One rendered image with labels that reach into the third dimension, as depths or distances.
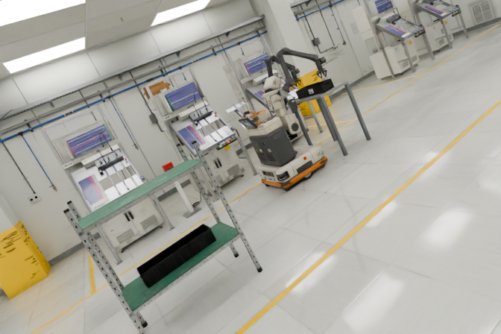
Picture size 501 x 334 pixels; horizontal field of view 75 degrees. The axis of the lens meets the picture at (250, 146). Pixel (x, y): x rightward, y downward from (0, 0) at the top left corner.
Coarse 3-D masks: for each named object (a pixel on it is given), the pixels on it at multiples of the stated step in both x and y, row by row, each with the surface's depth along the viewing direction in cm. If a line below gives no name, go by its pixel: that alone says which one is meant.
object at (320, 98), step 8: (336, 88) 388; (312, 96) 400; (320, 96) 379; (352, 96) 397; (320, 104) 457; (352, 104) 402; (296, 112) 442; (328, 112) 383; (328, 120) 463; (360, 120) 403; (304, 128) 447; (336, 128) 387; (336, 136) 390; (368, 136) 407; (344, 152) 392
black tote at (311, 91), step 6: (330, 78) 392; (312, 84) 427; (318, 84) 389; (324, 84) 388; (330, 84) 392; (300, 90) 427; (306, 90) 415; (312, 90) 405; (318, 90) 395; (324, 90) 388; (300, 96) 433; (306, 96) 422
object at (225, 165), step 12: (192, 156) 523; (204, 156) 488; (216, 156) 496; (228, 156) 505; (204, 168) 486; (216, 168) 495; (228, 168) 504; (240, 168) 513; (192, 180) 528; (228, 180) 503
